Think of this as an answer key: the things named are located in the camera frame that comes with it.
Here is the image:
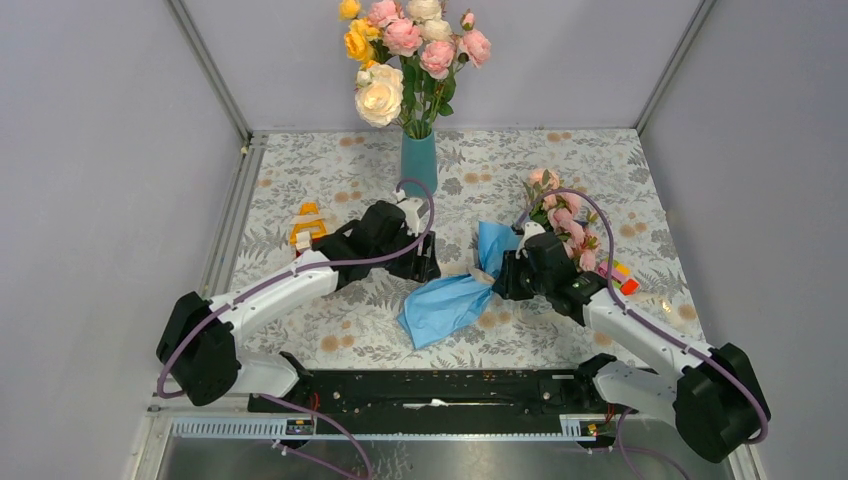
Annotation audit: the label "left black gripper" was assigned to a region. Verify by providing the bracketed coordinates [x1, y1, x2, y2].
[372, 225, 439, 283]

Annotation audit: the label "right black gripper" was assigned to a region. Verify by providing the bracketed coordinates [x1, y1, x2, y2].
[491, 250, 552, 301]

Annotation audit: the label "pink flowers bunch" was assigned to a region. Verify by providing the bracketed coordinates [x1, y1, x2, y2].
[524, 169, 601, 271]

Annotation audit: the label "cream ribbon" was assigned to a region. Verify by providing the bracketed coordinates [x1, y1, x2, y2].
[468, 248, 501, 287]

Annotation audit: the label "blue wrapping paper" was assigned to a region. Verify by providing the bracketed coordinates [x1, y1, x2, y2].
[397, 222, 519, 349]

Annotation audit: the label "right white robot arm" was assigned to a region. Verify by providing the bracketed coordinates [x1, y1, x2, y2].
[494, 231, 771, 463]

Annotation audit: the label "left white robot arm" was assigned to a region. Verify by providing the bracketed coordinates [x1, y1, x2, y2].
[156, 195, 441, 411]

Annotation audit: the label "teal ceramic vase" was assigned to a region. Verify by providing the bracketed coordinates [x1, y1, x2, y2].
[400, 132, 438, 197]

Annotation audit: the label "flower bouquet in vase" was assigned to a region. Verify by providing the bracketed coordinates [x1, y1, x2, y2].
[338, 0, 492, 140]

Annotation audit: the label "yellow red toy block car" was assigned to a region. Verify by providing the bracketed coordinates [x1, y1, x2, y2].
[289, 202, 328, 255]

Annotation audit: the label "colourful stacked toy bricks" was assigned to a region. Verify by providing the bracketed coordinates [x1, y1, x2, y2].
[596, 258, 641, 296]

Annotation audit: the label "floral patterned table mat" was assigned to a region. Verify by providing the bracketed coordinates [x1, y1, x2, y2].
[230, 129, 702, 370]

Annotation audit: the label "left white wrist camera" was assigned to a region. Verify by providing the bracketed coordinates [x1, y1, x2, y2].
[395, 189, 429, 237]

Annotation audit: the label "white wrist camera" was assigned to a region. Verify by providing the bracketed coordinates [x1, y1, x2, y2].
[515, 221, 546, 259]
[395, 189, 429, 237]

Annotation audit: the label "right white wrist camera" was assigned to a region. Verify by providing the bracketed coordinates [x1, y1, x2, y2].
[515, 221, 546, 259]

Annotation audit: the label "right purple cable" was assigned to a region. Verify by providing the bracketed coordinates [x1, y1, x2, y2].
[513, 188, 771, 480]

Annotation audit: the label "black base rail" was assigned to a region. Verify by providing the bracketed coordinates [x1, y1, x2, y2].
[283, 369, 625, 437]

